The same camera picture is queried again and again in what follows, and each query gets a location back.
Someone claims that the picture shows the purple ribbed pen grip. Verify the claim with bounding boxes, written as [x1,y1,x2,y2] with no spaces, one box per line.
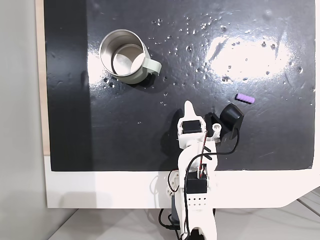
[235,93,256,105]

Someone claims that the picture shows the black table mat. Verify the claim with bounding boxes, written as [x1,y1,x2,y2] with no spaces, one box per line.
[43,0,316,172]

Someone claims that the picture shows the light wooden board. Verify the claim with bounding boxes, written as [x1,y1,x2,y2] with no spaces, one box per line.
[34,0,51,157]

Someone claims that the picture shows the black camera box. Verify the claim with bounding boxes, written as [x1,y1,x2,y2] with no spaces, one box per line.
[204,103,245,147]

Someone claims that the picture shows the red white motor wire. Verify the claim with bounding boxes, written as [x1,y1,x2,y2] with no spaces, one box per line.
[198,131,209,179]

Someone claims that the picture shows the steel cup with handle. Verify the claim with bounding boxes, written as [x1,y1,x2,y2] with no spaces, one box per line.
[99,29,162,85]

